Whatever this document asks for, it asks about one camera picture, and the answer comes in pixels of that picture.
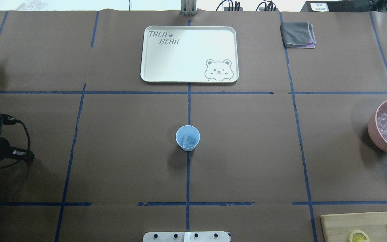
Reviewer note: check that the light blue plastic cup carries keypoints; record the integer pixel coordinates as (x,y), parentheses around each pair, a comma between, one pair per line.
(190,131)

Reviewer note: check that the ice cubes in cup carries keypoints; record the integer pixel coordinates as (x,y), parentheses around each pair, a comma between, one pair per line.
(188,142)

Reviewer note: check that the cream bear tray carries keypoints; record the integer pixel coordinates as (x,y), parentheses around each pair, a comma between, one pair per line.
(190,54)

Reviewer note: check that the grey folded cloth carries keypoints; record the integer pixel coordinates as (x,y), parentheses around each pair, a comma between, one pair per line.
(298,35)

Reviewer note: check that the wooden cutting board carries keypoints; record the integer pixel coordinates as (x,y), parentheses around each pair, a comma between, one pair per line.
(339,227)

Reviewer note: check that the lemon slices row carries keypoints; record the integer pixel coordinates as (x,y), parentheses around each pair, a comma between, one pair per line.
(358,236)

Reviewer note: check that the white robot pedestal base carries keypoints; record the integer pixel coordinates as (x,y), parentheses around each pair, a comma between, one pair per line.
(187,236)

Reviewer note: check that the aluminium frame post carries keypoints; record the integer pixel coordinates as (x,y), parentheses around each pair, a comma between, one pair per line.
(189,8)

